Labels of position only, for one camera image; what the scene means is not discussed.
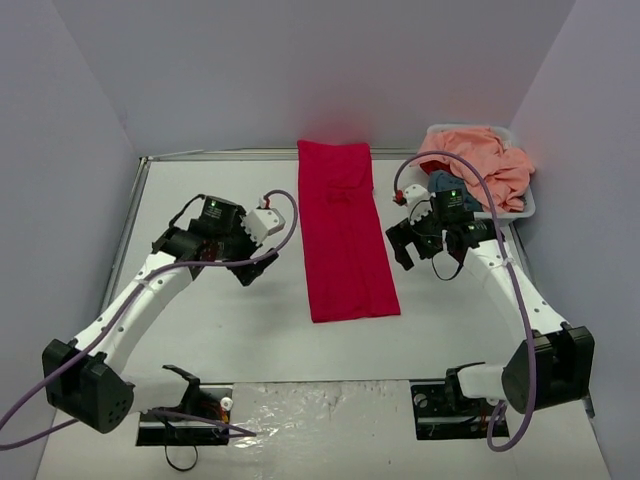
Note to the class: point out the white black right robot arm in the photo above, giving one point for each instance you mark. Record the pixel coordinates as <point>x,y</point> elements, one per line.
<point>553,359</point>

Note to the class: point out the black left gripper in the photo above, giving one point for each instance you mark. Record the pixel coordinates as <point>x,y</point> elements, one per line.
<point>248,265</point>

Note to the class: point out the salmon pink t shirt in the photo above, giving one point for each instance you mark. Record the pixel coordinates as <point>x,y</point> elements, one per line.
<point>460,168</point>

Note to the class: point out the dark red t shirt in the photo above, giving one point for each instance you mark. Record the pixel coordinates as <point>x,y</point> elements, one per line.
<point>430,167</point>

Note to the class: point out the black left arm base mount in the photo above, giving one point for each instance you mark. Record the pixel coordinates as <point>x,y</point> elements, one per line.
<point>160,431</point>

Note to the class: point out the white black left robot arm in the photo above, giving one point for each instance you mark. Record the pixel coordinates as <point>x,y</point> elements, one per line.
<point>85,375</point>

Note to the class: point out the teal blue t shirt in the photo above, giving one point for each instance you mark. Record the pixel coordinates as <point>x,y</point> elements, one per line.
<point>441,181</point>

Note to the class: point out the crimson red t shirt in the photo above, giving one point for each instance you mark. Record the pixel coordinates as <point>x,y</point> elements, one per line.
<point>347,269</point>

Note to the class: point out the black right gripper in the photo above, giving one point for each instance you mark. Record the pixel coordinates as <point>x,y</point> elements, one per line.
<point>413,240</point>

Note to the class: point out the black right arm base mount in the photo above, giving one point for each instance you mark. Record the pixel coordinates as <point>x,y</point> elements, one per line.
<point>437,418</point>

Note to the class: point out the white plastic laundry basket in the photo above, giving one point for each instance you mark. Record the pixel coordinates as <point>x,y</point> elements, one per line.
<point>494,152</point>

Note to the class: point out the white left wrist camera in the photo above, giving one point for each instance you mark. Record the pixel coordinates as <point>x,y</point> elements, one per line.
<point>262,222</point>

